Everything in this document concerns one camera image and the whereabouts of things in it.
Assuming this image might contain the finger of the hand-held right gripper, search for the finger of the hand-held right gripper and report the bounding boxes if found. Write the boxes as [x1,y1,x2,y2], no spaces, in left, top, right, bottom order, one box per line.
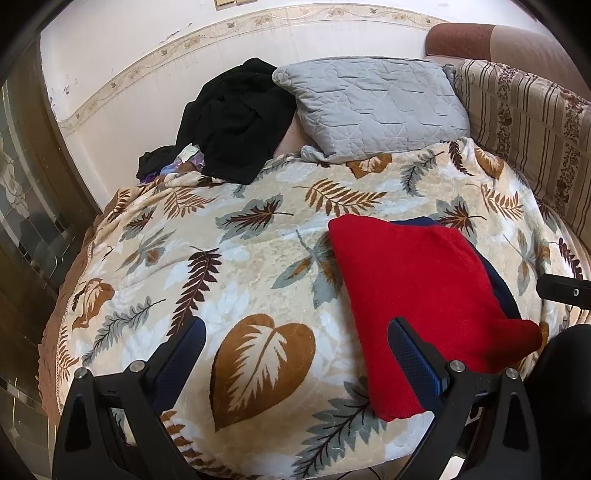
[537,273,591,311]

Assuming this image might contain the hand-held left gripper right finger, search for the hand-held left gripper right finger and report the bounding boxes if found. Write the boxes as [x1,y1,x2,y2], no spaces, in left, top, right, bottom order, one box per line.
[387,316,542,480]

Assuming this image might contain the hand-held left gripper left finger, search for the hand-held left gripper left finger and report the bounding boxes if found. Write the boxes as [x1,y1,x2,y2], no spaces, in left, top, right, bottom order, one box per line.
[52,316,207,480]

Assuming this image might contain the small cloth items heap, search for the small cloth items heap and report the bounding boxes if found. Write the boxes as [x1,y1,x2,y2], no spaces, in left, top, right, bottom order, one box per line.
[144,152,206,183]

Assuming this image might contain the striped patterned pillow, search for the striped patterned pillow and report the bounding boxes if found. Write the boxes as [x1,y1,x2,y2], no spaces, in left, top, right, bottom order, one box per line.
[455,59,591,245]

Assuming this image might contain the grey quilted pillow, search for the grey quilted pillow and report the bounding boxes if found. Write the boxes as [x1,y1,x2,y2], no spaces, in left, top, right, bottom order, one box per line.
[272,56,472,162]

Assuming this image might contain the leaf print blanket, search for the leaf print blanket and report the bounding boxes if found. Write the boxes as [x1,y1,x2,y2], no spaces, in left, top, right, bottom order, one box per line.
[39,136,591,480]

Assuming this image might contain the wooden door with glass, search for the wooden door with glass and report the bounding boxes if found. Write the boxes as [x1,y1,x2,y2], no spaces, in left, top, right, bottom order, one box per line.
[0,41,105,480]

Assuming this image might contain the brown and pink sofa backrest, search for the brown and pink sofa backrest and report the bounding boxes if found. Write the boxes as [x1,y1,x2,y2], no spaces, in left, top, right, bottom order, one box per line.
[425,23,591,100]

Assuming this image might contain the large black garment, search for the large black garment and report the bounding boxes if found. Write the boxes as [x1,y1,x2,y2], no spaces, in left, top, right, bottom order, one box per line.
[176,58,298,185]

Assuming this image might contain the dark cloth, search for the dark cloth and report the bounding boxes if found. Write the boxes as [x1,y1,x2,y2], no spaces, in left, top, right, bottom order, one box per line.
[526,324,591,480]

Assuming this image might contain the pink pillow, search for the pink pillow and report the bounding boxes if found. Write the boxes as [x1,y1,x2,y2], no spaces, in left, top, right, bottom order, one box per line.
[272,124,306,158]

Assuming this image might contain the red and blue sweater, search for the red and blue sweater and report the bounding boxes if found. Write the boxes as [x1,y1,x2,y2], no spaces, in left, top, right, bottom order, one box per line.
[328,213,543,422]

